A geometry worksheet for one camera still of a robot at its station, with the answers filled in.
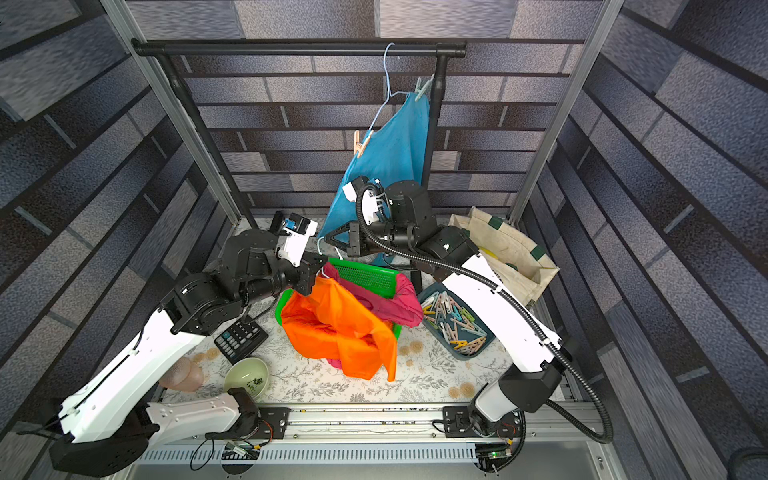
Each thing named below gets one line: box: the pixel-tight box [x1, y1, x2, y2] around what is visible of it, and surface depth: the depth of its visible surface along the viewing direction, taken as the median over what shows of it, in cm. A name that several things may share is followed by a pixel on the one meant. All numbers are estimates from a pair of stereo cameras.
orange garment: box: [282, 275, 397, 382], surface depth 77 cm
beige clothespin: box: [354, 129, 374, 159], surface depth 60 cm
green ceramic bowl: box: [224, 358, 270, 399], surface depth 81 cm
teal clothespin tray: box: [418, 282, 496, 361], surface depth 91 cm
